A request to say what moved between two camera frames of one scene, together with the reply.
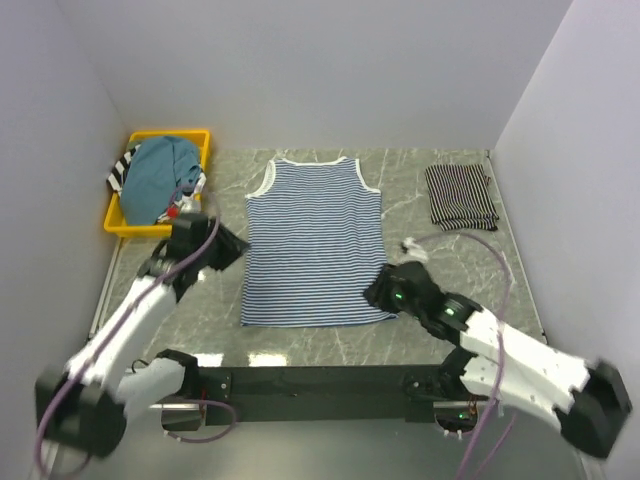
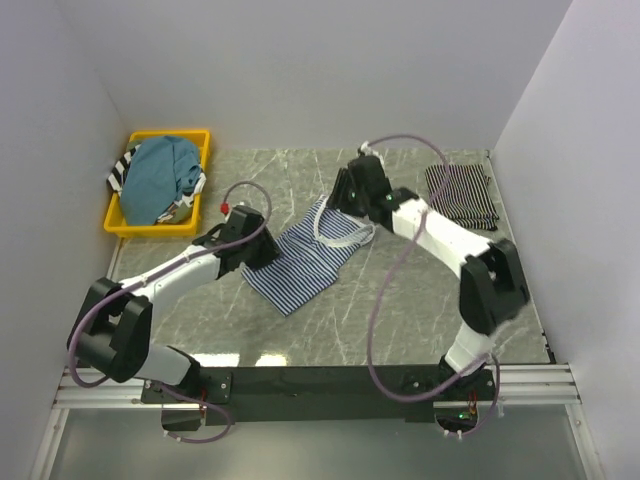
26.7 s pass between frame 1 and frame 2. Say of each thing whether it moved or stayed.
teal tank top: stayed
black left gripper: moved
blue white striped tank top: moved
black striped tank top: stayed
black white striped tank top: stayed
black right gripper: moved
